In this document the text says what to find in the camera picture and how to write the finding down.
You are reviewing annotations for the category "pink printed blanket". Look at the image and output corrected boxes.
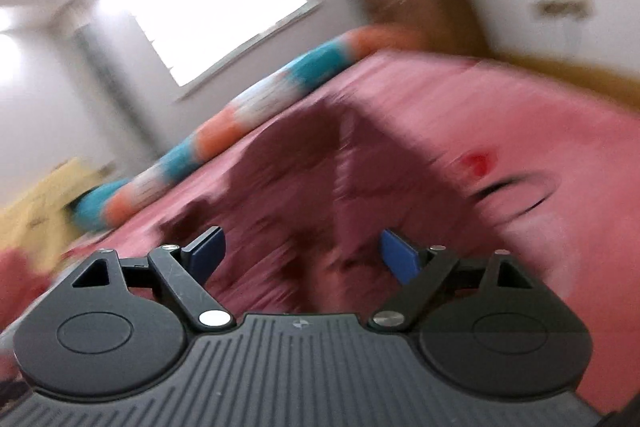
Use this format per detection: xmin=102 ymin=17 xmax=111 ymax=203
xmin=0 ymin=49 xmax=640 ymax=423

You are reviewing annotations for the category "yellow printed cloth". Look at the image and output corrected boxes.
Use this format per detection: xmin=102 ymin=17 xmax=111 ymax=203
xmin=0 ymin=156 xmax=112 ymax=254

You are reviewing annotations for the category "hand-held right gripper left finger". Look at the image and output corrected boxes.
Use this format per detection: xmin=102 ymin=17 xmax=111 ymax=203
xmin=69 ymin=226 xmax=237 ymax=333

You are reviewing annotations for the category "grey checked curtain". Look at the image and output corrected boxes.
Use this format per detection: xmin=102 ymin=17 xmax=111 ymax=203
xmin=74 ymin=23 xmax=168 ymax=160

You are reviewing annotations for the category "long striped bolster pillow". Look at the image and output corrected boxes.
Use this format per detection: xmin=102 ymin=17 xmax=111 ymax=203
xmin=70 ymin=26 xmax=426 ymax=234

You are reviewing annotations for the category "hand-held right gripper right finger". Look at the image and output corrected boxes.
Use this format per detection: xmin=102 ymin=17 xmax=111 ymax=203
xmin=368 ymin=229 xmax=542 ymax=333

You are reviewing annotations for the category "wall socket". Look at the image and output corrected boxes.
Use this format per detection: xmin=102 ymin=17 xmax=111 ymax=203
xmin=536 ymin=0 xmax=594 ymax=18

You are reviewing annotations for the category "maroon puffer jacket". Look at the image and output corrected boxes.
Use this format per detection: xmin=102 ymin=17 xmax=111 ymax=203
xmin=160 ymin=94 xmax=481 ymax=314

